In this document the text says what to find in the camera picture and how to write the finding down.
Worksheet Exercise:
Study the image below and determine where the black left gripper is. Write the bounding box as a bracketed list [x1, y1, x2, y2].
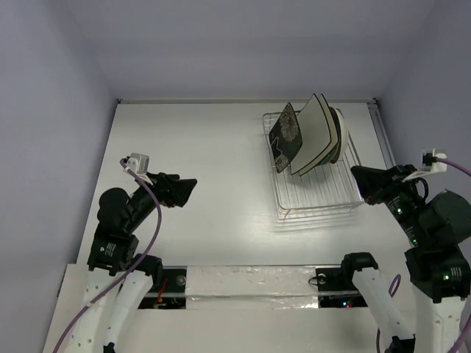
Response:
[126, 169, 196, 230]

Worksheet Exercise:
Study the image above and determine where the metal wire dish rack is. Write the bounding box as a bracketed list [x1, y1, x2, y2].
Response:
[262, 112, 363, 221]

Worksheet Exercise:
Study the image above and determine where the white petal pattern bowl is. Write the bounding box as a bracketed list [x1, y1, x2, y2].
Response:
[330, 107, 349, 164]

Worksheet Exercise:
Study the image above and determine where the cream square plate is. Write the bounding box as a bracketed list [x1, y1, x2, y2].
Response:
[289, 93, 333, 177]
[300, 93, 340, 176]

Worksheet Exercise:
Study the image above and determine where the black floral rectangular plate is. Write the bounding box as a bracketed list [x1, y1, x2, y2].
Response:
[269, 102, 302, 174]

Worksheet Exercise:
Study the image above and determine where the teal scalloped round plate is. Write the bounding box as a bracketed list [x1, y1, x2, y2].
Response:
[320, 107, 341, 165]

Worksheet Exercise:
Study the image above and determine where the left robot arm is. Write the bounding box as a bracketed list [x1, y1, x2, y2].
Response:
[65, 173, 197, 352]

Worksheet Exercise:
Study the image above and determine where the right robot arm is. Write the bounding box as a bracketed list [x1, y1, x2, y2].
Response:
[339, 165, 470, 352]

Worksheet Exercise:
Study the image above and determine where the silver foil tape strip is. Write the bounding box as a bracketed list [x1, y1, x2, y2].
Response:
[185, 265, 319, 310]

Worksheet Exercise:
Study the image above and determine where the metal side rail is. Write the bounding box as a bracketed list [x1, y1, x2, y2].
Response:
[367, 102, 395, 168]

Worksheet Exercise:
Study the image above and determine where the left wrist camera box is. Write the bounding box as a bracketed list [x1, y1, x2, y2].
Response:
[125, 153, 149, 174]

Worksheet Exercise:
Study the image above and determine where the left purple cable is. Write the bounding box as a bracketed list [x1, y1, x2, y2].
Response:
[52, 160, 163, 353]

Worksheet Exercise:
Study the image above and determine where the purple cable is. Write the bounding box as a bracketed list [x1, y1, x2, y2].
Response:
[375, 156, 471, 353]
[52, 160, 163, 353]

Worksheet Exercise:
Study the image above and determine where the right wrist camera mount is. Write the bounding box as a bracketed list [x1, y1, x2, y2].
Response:
[422, 148, 447, 174]

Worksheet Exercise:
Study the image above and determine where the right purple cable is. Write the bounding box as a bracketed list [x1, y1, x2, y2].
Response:
[375, 156, 471, 353]

